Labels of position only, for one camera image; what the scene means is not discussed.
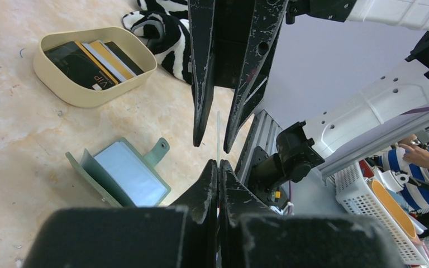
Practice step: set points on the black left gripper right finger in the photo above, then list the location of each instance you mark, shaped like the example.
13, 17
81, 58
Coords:
252, 235

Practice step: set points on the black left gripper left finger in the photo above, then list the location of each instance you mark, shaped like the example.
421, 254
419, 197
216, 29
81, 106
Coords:
180, 235

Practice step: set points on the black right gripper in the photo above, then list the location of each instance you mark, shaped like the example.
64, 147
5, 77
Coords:
243, 36

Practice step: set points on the green card holder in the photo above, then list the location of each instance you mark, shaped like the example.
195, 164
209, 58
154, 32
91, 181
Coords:
123, 176

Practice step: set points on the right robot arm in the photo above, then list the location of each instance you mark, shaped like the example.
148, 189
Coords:
307, 144

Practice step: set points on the gold card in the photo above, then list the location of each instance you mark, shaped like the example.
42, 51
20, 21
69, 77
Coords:
110, 61

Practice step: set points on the cream oval card tray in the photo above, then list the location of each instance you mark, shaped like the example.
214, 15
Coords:
121, 42

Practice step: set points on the black VIP card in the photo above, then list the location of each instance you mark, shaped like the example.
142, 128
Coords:
80, 66

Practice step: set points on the zebra striped cloth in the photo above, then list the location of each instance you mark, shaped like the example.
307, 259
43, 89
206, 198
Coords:
164, 28

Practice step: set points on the white plastic basket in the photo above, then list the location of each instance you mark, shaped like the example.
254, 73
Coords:
368, 196

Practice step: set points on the person in striped shirt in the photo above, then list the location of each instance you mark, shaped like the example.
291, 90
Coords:
413, 160

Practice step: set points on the aluminium frame rail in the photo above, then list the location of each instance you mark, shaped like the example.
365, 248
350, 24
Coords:
263, 133

